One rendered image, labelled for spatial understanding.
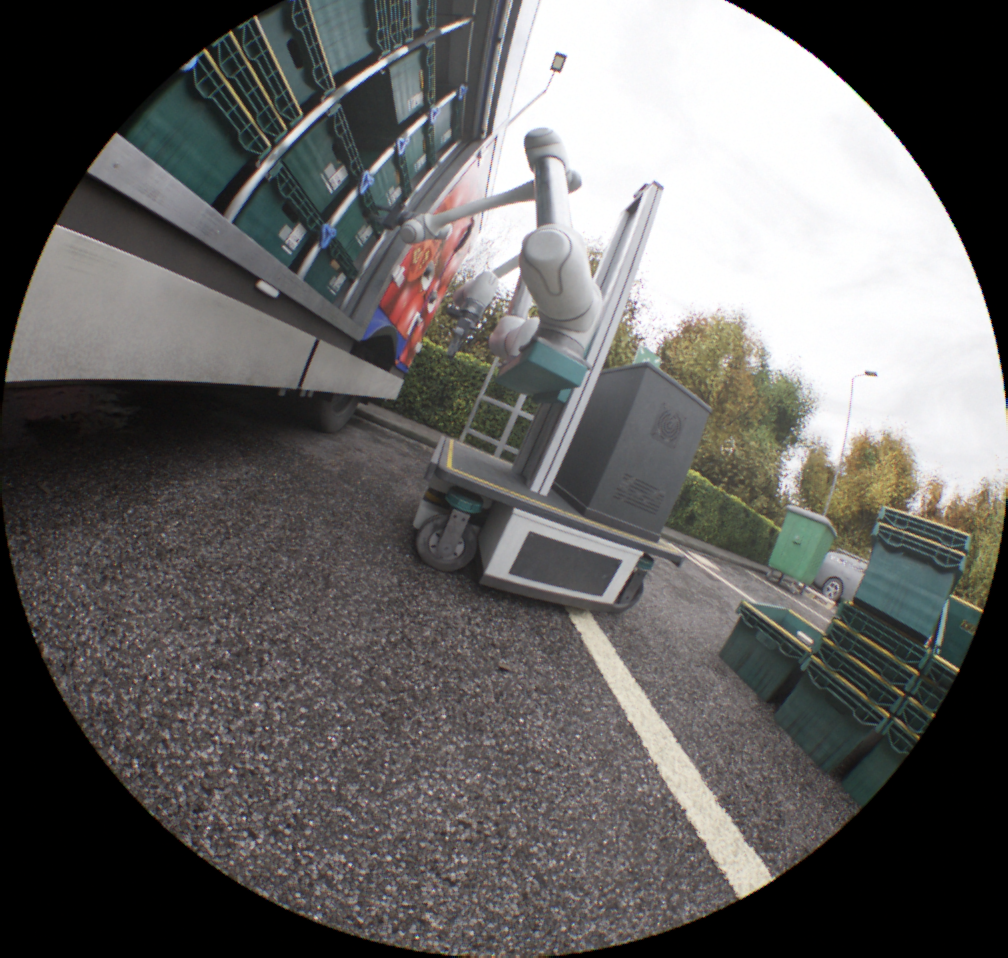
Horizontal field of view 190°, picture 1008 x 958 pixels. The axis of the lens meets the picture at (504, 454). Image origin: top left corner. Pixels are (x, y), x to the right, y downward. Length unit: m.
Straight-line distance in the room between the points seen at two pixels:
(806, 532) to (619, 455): 5.49
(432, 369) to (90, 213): 3.56
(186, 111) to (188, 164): 0.13
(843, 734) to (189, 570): 1.64
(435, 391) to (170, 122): 3.52
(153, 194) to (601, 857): 1.16
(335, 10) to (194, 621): 1.37
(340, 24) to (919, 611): 2.13
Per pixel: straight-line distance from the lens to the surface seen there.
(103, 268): 0.64
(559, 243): 0.68
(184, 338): 0.76
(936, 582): 1.21
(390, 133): 1.72
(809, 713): 1.23
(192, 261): 0.75
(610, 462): 0.92
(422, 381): 3.68
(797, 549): 6.20
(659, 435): 1.01
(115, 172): 0.63
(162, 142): 0.85
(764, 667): 1.34
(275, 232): 1.11
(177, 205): 0.68
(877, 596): 1.18
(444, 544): 0.87
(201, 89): 0.88
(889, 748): 1.25
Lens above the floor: 0.47
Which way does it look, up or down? 5 degrees down
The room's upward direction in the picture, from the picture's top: 24 degrees clockwise
